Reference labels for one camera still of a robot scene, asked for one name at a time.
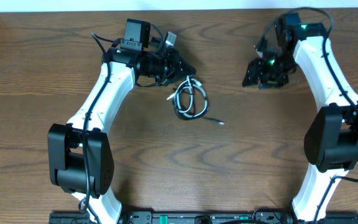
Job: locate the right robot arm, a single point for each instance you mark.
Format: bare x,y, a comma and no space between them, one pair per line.
331,142

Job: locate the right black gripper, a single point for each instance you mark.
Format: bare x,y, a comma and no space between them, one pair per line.
255,68

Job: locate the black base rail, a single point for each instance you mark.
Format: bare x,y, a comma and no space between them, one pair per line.
262,216

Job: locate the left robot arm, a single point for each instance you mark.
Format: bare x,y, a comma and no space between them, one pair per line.
79,154

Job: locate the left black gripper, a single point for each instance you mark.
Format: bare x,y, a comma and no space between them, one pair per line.
174,63

